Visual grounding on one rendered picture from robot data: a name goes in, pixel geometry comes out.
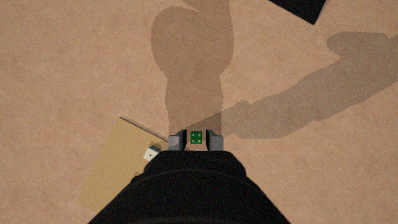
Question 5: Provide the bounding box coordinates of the white die with black pips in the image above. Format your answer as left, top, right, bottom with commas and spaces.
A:
143, 145, 161, 161

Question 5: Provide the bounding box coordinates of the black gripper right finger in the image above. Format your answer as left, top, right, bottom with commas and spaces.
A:
206, 129, 223, 151

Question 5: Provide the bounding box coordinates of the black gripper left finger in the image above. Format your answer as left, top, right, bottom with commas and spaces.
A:
168, 129, 187, 150

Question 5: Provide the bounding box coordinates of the green die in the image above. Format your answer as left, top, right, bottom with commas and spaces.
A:
190, 131, 202, 144

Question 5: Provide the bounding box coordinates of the tan square mat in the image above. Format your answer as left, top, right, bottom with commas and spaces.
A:
77, 117, 168, 213

